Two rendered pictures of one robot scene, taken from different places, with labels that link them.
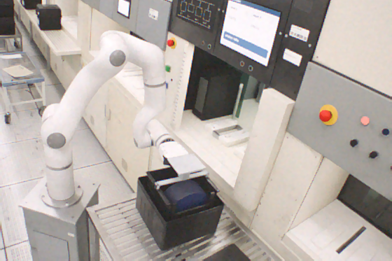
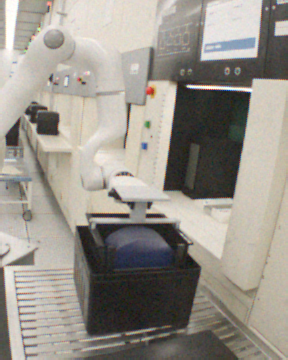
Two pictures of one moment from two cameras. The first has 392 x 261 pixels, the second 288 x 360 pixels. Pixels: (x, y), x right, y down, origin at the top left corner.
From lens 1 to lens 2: 0.59 m
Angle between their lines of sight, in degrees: 22
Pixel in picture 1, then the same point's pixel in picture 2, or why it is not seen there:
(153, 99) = (106, 113)
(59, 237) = not seen: outside the picture
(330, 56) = not seen: outside the picture
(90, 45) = (80, 141)
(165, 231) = (92, 295)
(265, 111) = (259, 108)
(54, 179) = not seen: outside the picture
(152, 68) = (103, 67)
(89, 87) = (21, 84)
